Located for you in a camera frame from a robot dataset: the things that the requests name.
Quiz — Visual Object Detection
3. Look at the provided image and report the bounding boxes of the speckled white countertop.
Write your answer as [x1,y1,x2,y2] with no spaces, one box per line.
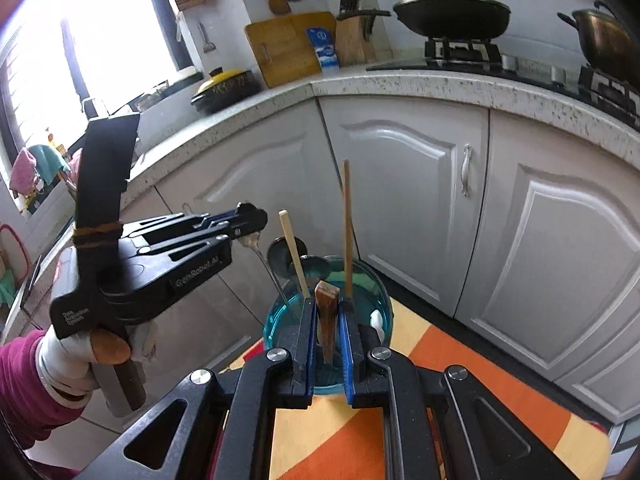
[67,67,640,211]

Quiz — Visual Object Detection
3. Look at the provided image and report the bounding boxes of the person's left forearm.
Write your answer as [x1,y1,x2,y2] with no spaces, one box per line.
[0,330,88,473]

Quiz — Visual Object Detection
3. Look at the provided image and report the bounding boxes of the black gas stove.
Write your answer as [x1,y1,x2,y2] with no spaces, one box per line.
[367,35,640,128]

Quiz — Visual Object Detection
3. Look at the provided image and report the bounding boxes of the pink cloth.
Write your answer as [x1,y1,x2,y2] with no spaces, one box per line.
[10,147,38,196]

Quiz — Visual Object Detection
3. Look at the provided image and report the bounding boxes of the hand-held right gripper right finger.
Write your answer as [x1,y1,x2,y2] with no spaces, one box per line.
[338,299,577,480]

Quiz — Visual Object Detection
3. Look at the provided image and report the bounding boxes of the brown wooden chopstick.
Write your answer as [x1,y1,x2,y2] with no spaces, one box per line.
[341,159,355,301]

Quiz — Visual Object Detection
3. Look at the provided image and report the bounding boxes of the white ceramic spoon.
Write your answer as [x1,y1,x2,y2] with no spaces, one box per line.
[369,309,388,346]

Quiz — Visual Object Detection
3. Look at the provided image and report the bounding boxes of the person's left hand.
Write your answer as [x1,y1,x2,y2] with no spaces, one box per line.
[37,319,160,402]

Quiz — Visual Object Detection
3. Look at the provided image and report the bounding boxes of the wooden knife block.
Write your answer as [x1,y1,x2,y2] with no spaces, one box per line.
[335,0,378,67]

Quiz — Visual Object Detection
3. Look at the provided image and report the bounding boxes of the blue glass bowl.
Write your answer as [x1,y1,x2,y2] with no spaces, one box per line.
[262,255,393,396]

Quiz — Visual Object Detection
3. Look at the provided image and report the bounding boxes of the metal cabinet handle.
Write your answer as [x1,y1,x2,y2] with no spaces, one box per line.
[460,144,473,197]

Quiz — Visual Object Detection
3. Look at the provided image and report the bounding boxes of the white cabinet door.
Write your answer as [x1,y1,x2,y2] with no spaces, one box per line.
[120,97,351,361]
[452,107,640,386]
[318,96,491,321]

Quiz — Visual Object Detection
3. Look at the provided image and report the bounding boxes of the wooden cutting board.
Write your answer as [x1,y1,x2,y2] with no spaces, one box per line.
[244,11,337,90]

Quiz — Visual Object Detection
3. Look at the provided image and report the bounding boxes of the yellow black casserole pot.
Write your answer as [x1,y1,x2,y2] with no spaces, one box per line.
[190,67,262,116]

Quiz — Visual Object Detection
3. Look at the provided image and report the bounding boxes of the metal peeler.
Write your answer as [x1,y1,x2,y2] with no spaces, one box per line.
[197,21,217,55]

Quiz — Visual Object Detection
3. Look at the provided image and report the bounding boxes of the wooden handled utensil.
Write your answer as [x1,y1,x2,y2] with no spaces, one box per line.
[314,280,341,366]

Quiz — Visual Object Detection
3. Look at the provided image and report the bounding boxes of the blue white packet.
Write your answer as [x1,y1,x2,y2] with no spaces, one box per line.
[306,26,342,77]

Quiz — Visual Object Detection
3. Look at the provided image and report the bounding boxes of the orange striped mat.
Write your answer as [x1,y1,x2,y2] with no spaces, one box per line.
[220,297,611,480]

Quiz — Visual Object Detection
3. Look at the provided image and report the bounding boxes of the bronze metal pot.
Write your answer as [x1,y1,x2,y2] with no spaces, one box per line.
[557,0,640,81]

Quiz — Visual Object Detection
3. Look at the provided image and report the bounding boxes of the teal cloth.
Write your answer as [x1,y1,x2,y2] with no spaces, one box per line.
[27,144,72,186]

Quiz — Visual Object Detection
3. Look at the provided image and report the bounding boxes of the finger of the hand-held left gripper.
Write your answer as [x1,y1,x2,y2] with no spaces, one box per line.
[131,219,268,263]
[120,202,269,244]

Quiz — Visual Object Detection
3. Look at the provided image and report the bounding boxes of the pale wooden chopstick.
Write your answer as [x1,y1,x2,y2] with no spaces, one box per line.
[278,209,312,300]

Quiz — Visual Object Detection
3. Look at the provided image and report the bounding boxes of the black wok with lid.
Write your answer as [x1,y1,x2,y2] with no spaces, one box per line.
[337,0,512,41]

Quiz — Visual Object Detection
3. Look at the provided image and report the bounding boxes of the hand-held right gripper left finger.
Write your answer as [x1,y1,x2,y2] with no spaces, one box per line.
[75,296,321,480]

